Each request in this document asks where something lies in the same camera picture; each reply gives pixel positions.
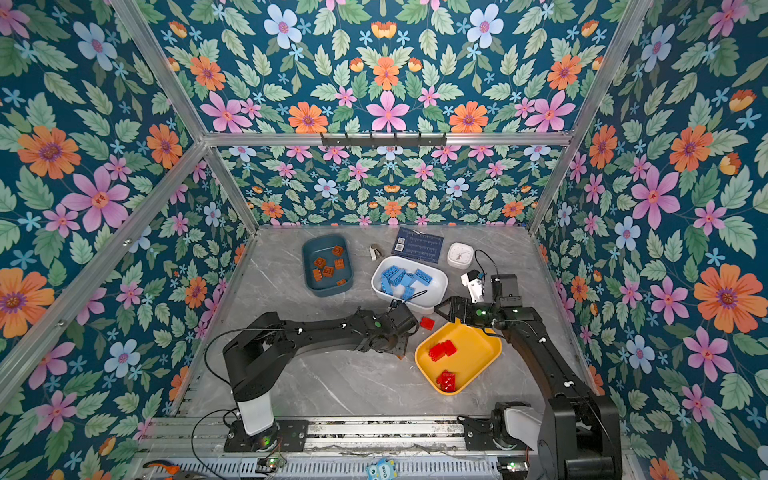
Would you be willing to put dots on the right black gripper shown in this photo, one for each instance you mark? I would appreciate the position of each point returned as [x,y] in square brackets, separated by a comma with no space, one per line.
[458,303]

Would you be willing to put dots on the light blue toy figure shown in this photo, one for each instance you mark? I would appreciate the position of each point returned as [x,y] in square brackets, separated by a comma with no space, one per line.
[383,469]

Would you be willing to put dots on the red lego brick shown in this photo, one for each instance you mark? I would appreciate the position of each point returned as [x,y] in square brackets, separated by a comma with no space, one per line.
[427,323]
[450,388]
[437,352]
[445,378]
[448,348]

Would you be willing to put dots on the black wall hook rail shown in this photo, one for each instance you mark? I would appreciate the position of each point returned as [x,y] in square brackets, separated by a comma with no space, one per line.
[371,140]

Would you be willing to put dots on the small beige metal clip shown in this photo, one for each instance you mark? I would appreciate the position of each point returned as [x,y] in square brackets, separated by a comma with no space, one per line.
[376,253]

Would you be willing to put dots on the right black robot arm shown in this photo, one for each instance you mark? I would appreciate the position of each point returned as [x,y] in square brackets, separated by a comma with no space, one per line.
[577,435]

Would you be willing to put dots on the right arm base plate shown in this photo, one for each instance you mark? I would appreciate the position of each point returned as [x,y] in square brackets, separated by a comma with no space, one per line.
[479,435]

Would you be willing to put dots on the white rectangular bin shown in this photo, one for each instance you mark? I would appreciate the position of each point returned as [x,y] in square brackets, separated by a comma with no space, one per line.
[425,298]

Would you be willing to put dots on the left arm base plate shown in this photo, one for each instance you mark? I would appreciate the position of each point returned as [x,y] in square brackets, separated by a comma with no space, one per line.
[284,435]

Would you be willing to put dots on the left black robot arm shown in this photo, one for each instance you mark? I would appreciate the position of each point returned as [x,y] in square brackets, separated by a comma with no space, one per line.
[258,355]

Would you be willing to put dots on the dark blue printed card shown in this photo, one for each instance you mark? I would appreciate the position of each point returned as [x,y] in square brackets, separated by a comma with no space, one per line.
[418,246]

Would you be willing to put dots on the white round timer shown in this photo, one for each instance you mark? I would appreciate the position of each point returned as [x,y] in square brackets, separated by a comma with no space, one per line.
[460,256]

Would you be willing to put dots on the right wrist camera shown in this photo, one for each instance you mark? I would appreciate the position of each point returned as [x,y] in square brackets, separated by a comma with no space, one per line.
[473,281]

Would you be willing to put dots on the teal rectangular bin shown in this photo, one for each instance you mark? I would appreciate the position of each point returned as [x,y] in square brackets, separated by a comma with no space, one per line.
[321,247]

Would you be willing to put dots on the orange handled pliers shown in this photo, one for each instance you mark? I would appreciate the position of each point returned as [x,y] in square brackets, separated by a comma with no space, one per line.
[168,469]

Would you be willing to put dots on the yellow square tray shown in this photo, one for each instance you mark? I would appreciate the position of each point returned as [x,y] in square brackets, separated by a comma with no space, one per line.
[476,351]

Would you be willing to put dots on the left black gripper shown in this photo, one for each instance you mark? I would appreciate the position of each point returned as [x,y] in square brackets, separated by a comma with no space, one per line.
[402,349]

